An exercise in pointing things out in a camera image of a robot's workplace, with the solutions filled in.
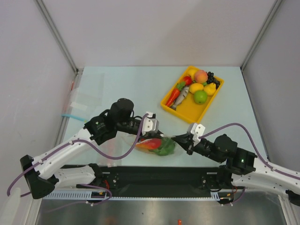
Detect white slotted cable duct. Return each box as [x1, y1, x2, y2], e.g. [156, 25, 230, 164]
[44, 190, 235, 202]

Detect toy yellow pear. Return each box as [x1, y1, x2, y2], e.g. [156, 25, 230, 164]
[203, 82, 217, 96]

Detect toy red pepper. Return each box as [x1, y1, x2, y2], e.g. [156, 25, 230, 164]
[135, 138, 162, 150]

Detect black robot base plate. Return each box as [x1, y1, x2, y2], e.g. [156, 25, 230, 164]
[91, 166, 242, 193]

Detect toy napa cabbage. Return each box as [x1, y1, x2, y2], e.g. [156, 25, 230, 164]
[153, 138, 176, 156]

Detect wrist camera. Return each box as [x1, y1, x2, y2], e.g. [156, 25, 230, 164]
[187, 123, 205, 143]
[141, 112, 159, 135]

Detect toy black grapes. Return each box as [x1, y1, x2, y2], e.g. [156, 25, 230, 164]
[206, 71, 220, 89]

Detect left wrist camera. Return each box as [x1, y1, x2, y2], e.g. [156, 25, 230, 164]
[141, 112, 159, 135]

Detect toy carrot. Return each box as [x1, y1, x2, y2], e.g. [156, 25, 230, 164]
[165, 88, 180, 107]

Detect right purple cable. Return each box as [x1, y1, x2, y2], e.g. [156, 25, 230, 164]
[202, 123, 300, 207]

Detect toy grey fish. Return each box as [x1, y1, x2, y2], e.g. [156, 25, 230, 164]
[170, 86, 190, 111]

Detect toy peach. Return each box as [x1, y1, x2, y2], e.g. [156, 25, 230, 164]
[194, 70, 208, 83]

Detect red-printed clear bag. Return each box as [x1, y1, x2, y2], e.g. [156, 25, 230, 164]
[97, 138, 123, 167]

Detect toy lemon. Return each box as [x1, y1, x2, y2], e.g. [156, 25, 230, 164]
[189, 82, 204, 94]

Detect white-dotted zip top bag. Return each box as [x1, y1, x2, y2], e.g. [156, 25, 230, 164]
[133, 136, 183, 158]

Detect yellow plastic tray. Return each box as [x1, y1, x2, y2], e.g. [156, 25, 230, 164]
[160, 66, 224, 123]

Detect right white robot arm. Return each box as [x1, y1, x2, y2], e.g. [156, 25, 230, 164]
[171, 134, 300, 206]

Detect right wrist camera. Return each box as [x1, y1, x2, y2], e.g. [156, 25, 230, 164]
[187, 123, 205, 143]

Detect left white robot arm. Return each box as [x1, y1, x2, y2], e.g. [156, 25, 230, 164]
[20, 98, 163, 199]

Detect toy green apple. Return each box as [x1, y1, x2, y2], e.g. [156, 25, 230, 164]
[193, 90, 208, 105]

